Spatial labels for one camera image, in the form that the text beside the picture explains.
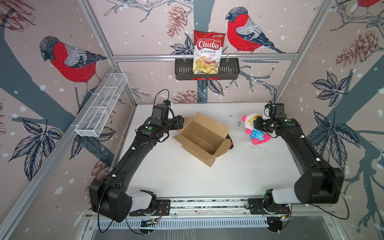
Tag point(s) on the red black utility knife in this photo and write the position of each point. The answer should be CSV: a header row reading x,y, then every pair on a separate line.
x,y
232,144

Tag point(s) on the Chuba cassava chips bag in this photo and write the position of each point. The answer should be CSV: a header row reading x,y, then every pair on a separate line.
x,y
208,49

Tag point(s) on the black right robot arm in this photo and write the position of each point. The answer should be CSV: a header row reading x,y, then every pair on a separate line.
x,y
319,183

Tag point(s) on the black wire wall basket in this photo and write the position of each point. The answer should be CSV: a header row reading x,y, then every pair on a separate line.
x,y
229,69

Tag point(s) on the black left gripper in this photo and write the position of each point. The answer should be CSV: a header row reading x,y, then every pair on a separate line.
x,y
178,123

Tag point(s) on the brown cardboard express box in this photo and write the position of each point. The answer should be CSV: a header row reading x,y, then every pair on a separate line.
x,y
204,138

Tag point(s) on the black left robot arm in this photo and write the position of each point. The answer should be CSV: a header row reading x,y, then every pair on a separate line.
x,y
108,196

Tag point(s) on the white plush doll with glasses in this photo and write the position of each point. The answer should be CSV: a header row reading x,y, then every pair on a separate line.
x,y
257,137

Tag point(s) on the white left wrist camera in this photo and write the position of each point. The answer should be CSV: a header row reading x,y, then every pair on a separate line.
x,y
167,103

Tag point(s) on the white mesh wall shelf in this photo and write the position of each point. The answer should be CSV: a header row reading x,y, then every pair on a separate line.
x,y
98,113

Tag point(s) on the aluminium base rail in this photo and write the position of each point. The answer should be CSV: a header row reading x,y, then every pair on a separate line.
x,y
209,213

